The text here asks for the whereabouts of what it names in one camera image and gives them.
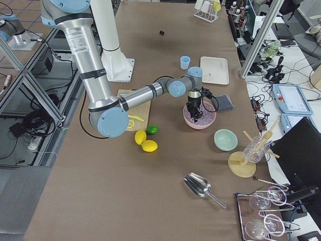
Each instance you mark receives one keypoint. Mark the teach pendant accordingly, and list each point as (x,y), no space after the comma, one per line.
(290,99)
(288,120)

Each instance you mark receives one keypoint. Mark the steel ice scoop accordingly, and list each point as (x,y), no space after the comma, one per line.
(201,187)

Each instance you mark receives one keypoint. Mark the wooden cutting board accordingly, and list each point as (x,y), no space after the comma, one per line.
(143,112)

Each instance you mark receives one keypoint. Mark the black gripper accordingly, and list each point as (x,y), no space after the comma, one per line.
(193,104)

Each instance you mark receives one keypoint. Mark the cream rabbit tray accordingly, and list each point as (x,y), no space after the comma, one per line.
(215,70)

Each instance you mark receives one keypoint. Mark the clear glass on stand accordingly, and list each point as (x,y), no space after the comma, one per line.
(252,153)

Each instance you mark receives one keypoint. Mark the pink bowl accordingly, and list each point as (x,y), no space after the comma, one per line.
(195,126)

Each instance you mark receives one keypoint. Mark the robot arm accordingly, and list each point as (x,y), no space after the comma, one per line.
(91,33)
(16,36)

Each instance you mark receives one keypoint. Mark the light blue cup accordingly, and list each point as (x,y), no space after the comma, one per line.
(184,62)

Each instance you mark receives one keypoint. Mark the black monitor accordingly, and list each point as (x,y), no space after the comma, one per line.
(299,154)

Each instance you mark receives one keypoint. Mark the white cup rack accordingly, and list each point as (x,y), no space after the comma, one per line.
(207,10)

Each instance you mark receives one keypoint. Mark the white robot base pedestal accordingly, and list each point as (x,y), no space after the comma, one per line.
(117,66)

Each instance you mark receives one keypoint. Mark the mint green bowl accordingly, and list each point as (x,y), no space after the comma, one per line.
(225,140)

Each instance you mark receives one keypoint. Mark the yellow lemon outer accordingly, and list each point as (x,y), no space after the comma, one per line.
(149,146)

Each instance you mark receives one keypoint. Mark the teach pendant lower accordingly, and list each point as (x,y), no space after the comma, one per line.
(288,120)

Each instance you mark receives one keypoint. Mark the teach pendant upper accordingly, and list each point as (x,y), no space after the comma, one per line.
(290,99)

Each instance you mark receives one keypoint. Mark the clear ice cubes pile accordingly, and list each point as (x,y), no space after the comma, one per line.
(208,117)

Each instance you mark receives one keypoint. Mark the yellow plastic knife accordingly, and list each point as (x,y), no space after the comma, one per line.
(136,118)

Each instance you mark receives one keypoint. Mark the yellow lemon near board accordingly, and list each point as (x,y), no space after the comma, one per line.
(140,137)

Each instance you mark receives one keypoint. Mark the wooden cup stand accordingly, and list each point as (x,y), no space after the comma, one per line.
(237,163)

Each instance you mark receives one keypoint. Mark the green lime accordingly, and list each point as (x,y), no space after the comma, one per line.
(152,130)

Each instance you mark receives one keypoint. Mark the aluminium frame post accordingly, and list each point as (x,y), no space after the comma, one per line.
(260,37)

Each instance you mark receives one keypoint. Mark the wine glass rack tray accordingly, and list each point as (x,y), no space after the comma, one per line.
(259,214)

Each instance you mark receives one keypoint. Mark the lemon slice lower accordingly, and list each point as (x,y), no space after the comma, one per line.
(131,124)

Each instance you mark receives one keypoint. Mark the grey folded cloth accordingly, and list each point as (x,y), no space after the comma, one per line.
(222,103)

